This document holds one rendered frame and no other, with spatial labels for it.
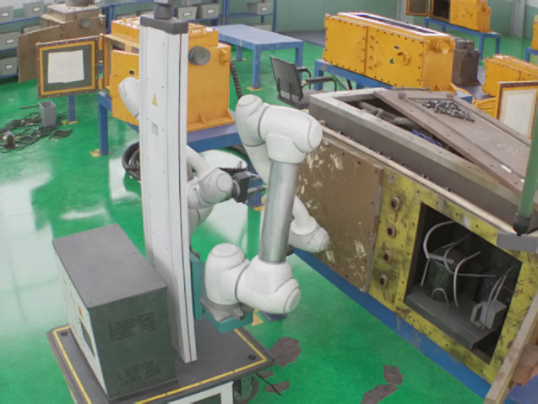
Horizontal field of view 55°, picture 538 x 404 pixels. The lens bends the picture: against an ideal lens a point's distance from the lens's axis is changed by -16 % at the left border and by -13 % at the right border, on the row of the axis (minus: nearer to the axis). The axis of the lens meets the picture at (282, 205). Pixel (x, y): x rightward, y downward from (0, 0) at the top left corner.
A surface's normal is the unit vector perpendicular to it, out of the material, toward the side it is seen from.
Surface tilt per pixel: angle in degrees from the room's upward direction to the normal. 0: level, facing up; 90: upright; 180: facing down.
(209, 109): 90
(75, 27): 90
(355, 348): 0
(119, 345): 90
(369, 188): 90
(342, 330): 0
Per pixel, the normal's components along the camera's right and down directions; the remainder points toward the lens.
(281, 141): -0.47, 0.30
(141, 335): 0.56, 0.39
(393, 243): -0.84, 0.21
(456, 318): 0.04, -0.90
